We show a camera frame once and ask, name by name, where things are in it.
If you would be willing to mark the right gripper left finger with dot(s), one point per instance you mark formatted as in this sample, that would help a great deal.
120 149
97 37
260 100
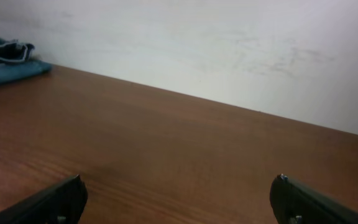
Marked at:
63 202

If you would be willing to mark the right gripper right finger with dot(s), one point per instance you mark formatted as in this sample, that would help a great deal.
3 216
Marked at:
295 203

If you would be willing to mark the blue denim jeans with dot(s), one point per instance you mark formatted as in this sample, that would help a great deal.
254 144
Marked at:
17 62

